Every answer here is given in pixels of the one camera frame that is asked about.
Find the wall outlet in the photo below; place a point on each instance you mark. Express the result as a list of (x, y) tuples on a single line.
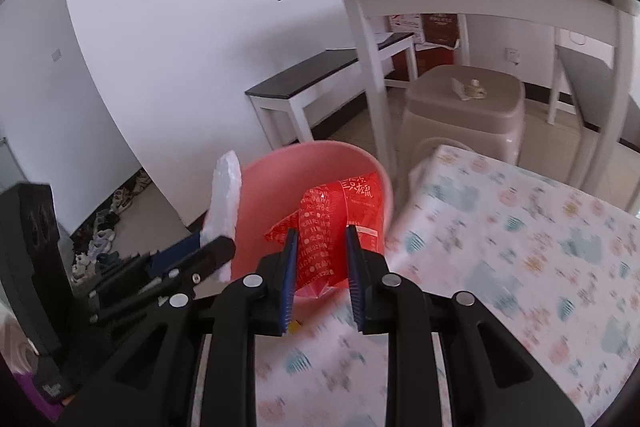
[(512, 55)]

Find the floral printed tablecloth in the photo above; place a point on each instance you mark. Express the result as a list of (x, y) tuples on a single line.
[(500, 257)]

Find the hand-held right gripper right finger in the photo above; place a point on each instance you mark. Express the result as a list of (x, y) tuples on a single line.
[(356, 277)]

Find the long dark-top white bench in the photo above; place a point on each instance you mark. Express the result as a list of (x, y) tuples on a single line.
[(310, 69)]

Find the beige plastic stool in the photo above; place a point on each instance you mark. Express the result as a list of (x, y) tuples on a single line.
[(450, 107)]

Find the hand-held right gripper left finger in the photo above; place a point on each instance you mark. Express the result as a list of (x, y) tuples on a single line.
[(290, 277)]

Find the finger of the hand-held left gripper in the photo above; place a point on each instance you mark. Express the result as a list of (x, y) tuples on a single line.
[(175, 254), (212, 252)]

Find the small tape roll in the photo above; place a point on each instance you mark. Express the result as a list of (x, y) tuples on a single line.
[(475, 89)]

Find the person's purple clothing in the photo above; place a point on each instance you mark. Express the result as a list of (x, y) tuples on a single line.
[(35, 402)]

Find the dark red carton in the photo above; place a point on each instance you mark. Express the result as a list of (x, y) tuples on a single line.
[(441, 29)]

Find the white folded card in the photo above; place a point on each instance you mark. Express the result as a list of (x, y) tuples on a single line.
[(457, 88)]

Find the white plastic wrapper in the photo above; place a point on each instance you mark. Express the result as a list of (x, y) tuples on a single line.
[(225, 192)]

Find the red printed snack packet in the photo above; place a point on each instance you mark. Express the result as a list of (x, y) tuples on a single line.
[(325, 227)]

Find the pink plastic bucket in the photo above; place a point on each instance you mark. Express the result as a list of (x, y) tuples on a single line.
[(270, 187)]

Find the bright red carton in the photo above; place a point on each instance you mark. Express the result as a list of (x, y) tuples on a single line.
[(430, 59)]

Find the white red carton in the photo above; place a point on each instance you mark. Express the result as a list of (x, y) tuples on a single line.
[(406, 27)]

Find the pile of shoes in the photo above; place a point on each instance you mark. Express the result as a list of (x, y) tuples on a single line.
[(105, 227)]

